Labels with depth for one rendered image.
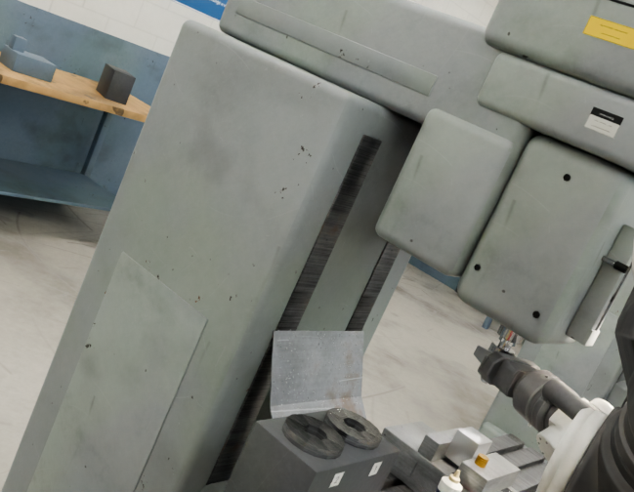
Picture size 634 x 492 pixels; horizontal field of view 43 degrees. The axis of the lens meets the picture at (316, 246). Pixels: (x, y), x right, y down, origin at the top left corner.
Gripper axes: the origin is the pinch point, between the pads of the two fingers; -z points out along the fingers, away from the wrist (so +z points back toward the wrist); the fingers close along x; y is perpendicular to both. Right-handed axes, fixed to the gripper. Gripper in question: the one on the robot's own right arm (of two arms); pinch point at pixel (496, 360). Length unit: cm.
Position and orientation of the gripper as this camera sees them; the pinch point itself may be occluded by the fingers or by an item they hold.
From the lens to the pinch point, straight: 149.9
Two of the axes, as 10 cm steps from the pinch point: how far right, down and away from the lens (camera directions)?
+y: -4.1, 8.9, 2.0
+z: 3.8, 3.7, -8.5
